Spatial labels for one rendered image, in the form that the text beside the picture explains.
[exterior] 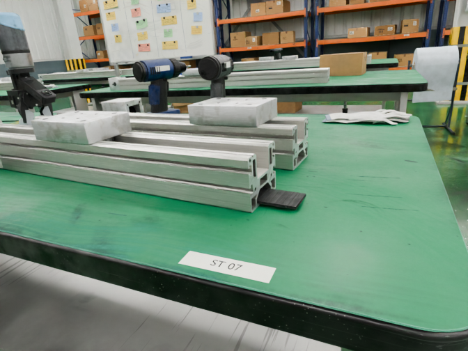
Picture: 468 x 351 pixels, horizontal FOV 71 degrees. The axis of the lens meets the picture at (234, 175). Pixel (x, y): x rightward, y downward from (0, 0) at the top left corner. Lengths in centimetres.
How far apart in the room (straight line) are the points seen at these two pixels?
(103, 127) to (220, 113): 23
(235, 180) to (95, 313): 90
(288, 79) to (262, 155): 172
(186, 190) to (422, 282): 34
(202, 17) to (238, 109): 322
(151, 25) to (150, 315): 348
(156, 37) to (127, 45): 44
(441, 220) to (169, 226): 36
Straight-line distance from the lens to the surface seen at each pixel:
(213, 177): 50
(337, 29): 1113
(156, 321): 117
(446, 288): 39
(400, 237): 45
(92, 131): 66
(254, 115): 64
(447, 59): 416
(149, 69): 101
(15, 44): 121
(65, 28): 946
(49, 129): 74
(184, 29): 396
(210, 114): 69
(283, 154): 65
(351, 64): 260
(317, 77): 220
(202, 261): 40
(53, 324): 131
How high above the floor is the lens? 101
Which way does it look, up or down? 21 degrees down
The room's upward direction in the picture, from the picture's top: 4 degrees counter-clockwise
